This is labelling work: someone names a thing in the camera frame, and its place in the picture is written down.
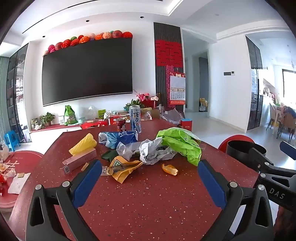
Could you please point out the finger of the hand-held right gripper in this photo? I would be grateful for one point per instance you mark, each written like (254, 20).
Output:
(288, 150)
(270, 165)

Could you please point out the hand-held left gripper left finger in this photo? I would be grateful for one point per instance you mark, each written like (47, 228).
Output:
(86, 183)

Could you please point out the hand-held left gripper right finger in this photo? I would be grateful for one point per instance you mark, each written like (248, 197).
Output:
(211, 185)

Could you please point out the small tan cardboard piece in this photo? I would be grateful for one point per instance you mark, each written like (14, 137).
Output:
(84, 166)

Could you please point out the pink cardboard box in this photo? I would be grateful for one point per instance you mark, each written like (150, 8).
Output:
(78, 161)

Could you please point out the black trash bin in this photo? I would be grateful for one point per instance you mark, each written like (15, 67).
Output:
(240, 150)

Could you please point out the dark green wrapper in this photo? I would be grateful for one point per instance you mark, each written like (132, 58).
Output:
(108, 155)

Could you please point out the yellow snack wrapper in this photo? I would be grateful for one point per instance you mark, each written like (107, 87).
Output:
(122, 169)

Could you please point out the yellow ridged plastic wrapper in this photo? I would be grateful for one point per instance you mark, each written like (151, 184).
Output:
(83, 143)

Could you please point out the orange candy wrapper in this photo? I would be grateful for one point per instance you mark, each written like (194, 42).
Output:
(170, 169)

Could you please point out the green plastic bag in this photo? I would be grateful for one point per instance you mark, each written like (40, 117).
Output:
(182, 143)

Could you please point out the clear plastic bag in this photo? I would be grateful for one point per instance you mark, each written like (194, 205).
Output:
(128, 150)

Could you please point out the blue plastic bag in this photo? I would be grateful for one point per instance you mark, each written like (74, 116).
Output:
(120, 138)

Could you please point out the white grey wrapper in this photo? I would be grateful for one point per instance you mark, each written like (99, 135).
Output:
(152, 153)

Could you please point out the person's right hand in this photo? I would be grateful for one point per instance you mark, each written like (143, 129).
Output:
(285, 222)

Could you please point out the dining chair draped with clothes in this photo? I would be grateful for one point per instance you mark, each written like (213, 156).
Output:
(289, 118)

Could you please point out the beige dining chair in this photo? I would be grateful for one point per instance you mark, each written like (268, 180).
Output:
(274, 115)

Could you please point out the red plastic stool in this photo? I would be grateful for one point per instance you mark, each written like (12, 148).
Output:
(223, 144)

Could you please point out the flat red box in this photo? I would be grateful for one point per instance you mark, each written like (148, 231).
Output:
(92, 125)

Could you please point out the low white TV cabinet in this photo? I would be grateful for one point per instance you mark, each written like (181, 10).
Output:
(55, 128)

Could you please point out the red round side table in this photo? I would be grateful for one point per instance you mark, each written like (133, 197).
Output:
(27, 160)

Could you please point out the red box with blue lid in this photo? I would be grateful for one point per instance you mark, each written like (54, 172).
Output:
(186, 124)

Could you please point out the small red can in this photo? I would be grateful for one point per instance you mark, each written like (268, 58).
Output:
(120, 125)

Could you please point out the black framed glass cabinet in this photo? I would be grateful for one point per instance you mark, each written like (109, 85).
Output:
(254, 92)

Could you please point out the red cardboard box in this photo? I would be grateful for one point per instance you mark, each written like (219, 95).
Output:
(111, 120)

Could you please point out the small white box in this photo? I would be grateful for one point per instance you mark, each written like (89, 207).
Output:
(61, 120)

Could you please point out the green snack bag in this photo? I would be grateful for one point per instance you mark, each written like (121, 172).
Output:
(70, 115)

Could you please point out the green yellow box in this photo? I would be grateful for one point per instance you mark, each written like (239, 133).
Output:
(101, 114)

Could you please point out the small translucent bag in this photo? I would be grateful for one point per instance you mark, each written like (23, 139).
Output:
(92, 112)

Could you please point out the potted green plant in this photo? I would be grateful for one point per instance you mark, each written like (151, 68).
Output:
(47, 118)

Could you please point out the tall blue white can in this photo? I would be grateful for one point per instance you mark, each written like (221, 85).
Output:
(135, 120)

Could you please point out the grey plastic bag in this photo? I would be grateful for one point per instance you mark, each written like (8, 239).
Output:
(172, 115)

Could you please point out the yellow bag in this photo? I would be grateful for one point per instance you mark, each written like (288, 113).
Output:
(203, 104)

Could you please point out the blue plastic stool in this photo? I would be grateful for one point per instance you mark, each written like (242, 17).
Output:
(12, 139)

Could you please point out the white plastic bag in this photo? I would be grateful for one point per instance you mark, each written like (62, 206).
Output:
(4, 153)

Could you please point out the leafy green plant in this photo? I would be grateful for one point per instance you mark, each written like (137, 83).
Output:
(133, 104)

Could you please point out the brown cardboard box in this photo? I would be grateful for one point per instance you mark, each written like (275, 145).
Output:
(155, 113)

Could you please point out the red gift box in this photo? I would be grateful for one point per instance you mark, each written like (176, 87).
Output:
(154, 102)

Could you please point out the pink flower bouquet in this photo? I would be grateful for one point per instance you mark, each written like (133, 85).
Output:
(142, 96)

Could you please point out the red lattice hanging strip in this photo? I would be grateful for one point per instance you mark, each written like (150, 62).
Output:
(167, 88)

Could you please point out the large black television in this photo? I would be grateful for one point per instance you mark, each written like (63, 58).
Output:
(87, 71)

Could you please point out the glass display cabinet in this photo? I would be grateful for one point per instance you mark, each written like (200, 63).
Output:
(16, 92)

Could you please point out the row of paper lanterns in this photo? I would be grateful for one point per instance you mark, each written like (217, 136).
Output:
(83, 39)

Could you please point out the wall switch panel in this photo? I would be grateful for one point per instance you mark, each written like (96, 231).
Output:
(229, 73)

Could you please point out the wall calendar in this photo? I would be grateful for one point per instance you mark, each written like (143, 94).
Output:
(177, 88)

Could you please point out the red paper wall decoration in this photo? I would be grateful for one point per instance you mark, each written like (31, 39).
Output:
(168, 53)

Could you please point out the dark slatted wall panel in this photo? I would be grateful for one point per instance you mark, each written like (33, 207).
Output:
(161, 30)

